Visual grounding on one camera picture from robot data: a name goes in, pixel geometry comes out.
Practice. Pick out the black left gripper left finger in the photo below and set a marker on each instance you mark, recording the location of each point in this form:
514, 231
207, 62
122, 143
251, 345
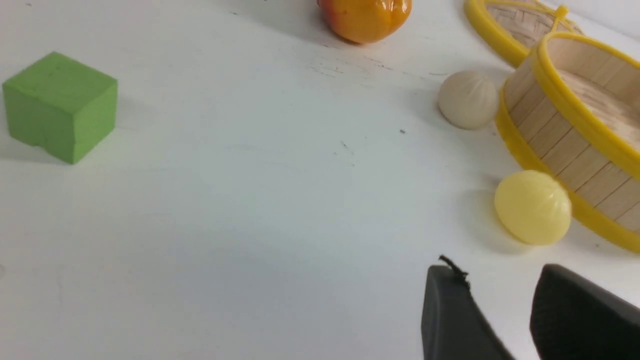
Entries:
453, 326

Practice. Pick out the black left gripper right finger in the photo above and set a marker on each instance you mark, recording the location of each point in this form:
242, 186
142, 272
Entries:
573, 318

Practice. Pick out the yellow toy bun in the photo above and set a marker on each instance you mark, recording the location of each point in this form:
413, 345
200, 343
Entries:
533, 207

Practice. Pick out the white toy bun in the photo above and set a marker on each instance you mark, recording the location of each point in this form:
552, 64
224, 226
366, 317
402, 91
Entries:
468, 99

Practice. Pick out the bamboo steamer tray yellow rim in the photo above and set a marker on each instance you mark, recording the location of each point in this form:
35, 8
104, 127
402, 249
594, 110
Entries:
571, 110

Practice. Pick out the bamboo steamer lid yellow rim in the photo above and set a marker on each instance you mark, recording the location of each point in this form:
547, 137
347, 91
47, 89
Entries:
512, 27

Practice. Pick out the orange toy tangerine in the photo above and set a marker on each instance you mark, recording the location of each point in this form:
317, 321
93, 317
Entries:
364, 21

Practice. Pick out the green foam cube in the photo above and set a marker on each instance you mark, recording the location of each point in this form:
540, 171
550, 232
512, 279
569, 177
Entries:
61, 105

